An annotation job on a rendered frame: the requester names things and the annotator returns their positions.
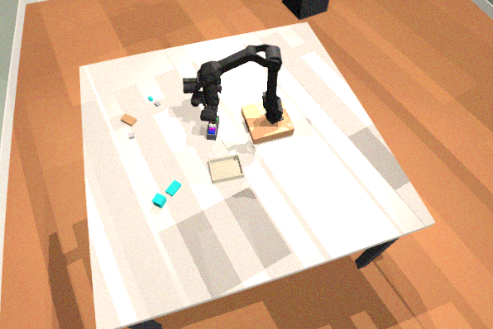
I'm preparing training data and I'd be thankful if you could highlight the teal cube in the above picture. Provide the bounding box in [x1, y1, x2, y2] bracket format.
[152, 193, 167, 208]

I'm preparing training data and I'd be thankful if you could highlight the teal flat bar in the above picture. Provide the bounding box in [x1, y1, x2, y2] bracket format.
[166, 180, 181, 197]

